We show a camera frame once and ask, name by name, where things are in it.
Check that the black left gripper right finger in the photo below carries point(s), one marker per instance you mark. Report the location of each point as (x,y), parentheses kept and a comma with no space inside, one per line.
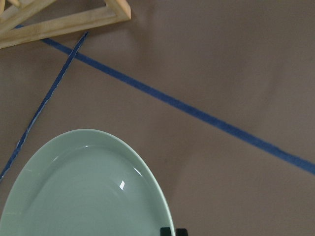
(181,232)

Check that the wooden dish rack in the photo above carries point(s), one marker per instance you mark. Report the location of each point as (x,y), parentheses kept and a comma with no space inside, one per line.
(114,11)

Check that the light green ceramic plate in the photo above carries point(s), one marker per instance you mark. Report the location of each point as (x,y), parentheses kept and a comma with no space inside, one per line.
(85,183)

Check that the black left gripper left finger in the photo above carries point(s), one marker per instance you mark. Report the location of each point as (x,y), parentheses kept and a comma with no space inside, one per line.
(165,231)

